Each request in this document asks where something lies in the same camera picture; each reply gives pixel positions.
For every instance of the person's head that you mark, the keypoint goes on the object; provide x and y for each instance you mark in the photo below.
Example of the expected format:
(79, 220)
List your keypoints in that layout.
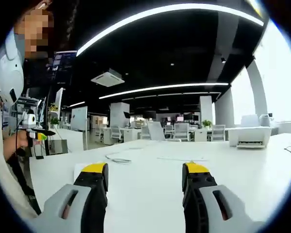
(63, 24)

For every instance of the green potted plant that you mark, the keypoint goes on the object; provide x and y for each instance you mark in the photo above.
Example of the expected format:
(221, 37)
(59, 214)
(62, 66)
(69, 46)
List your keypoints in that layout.
(206, 123)

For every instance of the dark computer monitor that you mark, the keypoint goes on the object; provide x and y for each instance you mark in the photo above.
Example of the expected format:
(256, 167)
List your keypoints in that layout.
(63, 65)

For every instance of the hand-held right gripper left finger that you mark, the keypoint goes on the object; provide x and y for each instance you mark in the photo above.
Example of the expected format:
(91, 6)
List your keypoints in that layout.
(60, 208)

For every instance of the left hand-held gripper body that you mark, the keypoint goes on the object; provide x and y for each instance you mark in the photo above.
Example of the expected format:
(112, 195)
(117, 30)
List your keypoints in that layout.
(29, 121)

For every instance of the white printer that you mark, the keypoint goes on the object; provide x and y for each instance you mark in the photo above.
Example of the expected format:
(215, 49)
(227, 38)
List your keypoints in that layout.
(249, 136)

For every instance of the white box appliance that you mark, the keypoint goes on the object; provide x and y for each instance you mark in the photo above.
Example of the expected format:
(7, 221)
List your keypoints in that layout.
(251, 120)

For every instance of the white worn chest device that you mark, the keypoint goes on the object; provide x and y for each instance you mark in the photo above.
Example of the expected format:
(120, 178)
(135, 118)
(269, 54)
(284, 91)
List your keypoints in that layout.
(7, 72)

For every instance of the whiteboard on stand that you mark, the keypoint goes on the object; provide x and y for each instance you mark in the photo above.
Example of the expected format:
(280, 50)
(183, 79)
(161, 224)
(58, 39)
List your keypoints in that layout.
(78, 119)

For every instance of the row of white desks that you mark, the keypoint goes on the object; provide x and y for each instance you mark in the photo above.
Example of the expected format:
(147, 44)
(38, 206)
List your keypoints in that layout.
(131, 134)

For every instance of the white ceiling light strip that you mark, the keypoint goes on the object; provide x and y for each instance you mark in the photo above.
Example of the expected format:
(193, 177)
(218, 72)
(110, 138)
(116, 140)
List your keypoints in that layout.
(165, 87)
(76, 104)
(160, 12)

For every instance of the person's left hand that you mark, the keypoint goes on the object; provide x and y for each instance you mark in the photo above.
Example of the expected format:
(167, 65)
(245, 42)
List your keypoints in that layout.
(15, 143)

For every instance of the group of white office chairs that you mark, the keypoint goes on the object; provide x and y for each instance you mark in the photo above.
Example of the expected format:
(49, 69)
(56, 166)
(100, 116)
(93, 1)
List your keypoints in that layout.
(157, 129)

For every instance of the person's beige clothing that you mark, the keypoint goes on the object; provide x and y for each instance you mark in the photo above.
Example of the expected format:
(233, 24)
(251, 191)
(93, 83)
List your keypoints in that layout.
(4, 184)

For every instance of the white paper sheet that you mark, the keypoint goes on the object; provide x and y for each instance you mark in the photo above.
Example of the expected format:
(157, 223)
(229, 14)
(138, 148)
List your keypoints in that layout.
(79, 170)

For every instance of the ceiling air conditioner unit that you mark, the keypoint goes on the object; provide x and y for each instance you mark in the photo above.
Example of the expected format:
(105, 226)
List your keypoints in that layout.
(108, 78)

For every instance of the small potted plant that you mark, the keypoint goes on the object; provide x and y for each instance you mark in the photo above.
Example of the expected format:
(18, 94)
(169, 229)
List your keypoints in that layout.
(54, 121)

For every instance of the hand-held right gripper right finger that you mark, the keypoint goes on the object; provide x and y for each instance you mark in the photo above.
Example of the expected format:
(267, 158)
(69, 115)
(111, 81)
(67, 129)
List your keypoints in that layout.
(232, 208)

